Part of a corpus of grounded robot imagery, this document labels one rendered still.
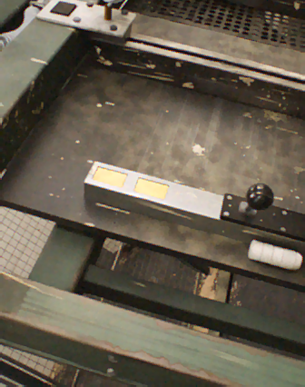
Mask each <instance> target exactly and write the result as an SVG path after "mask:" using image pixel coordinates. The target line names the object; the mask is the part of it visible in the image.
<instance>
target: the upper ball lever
mask: <svg viewBox="0 0 305 387"><path fill-rule="evenodd" d="M274 198H275V197H274V192H273V191H272V189H271V188H270V187H269V186H268V185H267V184H254V185H253V186H251V187H250V188H249V190H248V192H247V194H246V200H247V203H246V202H241V203H240V206H239V211H238V213H240V214H242V215H246V216H249V217H255V216H256V212H257V211H264V210H267V209H269V208H270V207H271V206H272V204H273V202H274Z"/></svg>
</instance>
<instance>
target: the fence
mask: <svg viewBox="0 0 305 387"><path fill-rule="evenodd" d="M99 167H101V168H103V169H107V170H111V171H114V172H117V173H121V174H127V177H126V180H125V183H124V184H123V187H122V188H120V187H116V186H113V185H109V184H104V183H100V182H96V180H94V179H93V177H94V175H95V173H96V171H97V169H98V168H99ZM139 178H142V179H145V180H149V181H152V182H153V183H157V184H162V185H166V186H168V190H167V193H166V195H165V198H164V199H161V198H158V197H154V196H151V195H147V194H143V193H137V192H135V191H134V189H135V186H136V185H137V183H138V179H139ZM84 198H87V199H91V200H95V201H98V202H101V203H107V204H110V205H114V207H117V208H121V209H124V210H128V211H132V212H135V213H140V214H144V215H147V216H151V217H155V218H158V219H162V220H164V221H168V222H171V223H178V224H181V225H185V226H188V227H191V228H194V229H198V230H202V231H205V232H209V233H215V234H218V235H221V236H225V237H228V238H232V239H234V240H238V241H242V242H245V243H251V241H252V240H255V241H259V242H262V243H267V244H271V245H275V246H278V247H281V248H284V249H288V250H292V251H294V252H296V253H299V254H300V255H301V256H302V258H303V259H305V243H303V242H300V241H296V240H292V239H290V238H286V237H283V236H279V235H276V234H273V233H266V232H264V231H260V230H257V229H253V228H250V227H247V226H243V225H239V224H236V223H231V222H227V221H223V220H221V219H220V213H221V205H222V200H223V196H222V195H218V194H215V193H209V192H205V191H202V190H198V189H194V188H191V187H188V186H184V185H180V184H175V183H170V181H166V180H163V179H160V178H156V177H153V176H150V175H145V174H139V173H136V172H133V171H129V170H125V169H121V168H118V167H114V166H110V165H108V164H101V163H98V162H94V164H93V167H92V169H90V171H89V173H88V175H87V176H86V178H85V180H84Z"/></svg>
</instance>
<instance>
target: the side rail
mask: <svg viewBox="0 0 305 387"><path fill-rule="evenodd" d="M0 344H2V345H5V346H8V347H11V348H14V349H17V350H19V351H23V352H28V353H31V354H33V355H36V356H39V357H42V358H45V359H48V361H51V362H56V363H59V364H62V365H65V366H68V367H71V368H74V369H76V370H79V371H82V372H88V373H90V374H93V375H96V376H99V377H102V378H104V379H107V380H111V381H114V382H118V383H121V384H124V385H127V386H131V387H305V362H304V361H302V360H299V359H295V358H292V357H290V356H286V355H283V354H280V353H276V352H272V351H269V350H265V349H262V348H260V347H256V346H255V347H253V346H250V345H247V344H244V343H241V342H235V341H233V340H229V339H226V338H223V337H221V336H217V335H214V334H211V333H207V332H203V331H198V330H195V329H193V328H190V329H189V328H186V327H183V326H180V325H177V324H174V323H171V322H166V321H163V320H159V319H156V318H153V317H150V316H147V315H144V314H139V313H135V312H131V311H128V310H125V309H123V308H119V307H116V306H113V305H110V304H107V303H101V302H100V301H97V300H95V299H91V298H88V297H85V296H82V295H79V294H76V293H70V292H67V291H65V290H61V289H58V288H55V287H52V286H49V285H46V284H42V283H38V282H37V281H34V280H31V279H28V278H25V277H22V276H19V275H16V274H12V273H8V272H4V271H1V270H0Z"/></svg>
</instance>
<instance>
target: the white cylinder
mask: <svg viewBox="0 0 305 387"><path fill-rule="evenodd" d="M248 258H249V259H251V260H254V261H255V260H259V261H261V262H264V263H270V264H273V265H277V266H279V267H283V268H286V269H290V270H295V271H296V270H297V269H298V270H299V268H300V266H301V262H302V256H301V255H300V254H299V253H296V252H294V251H292V250H288V249H284V248H281V247H278V246H275V245H271V244H267V243H262V242H259V241H255V240H252V241H251V245H250V248H249V252H248Z"/></svg>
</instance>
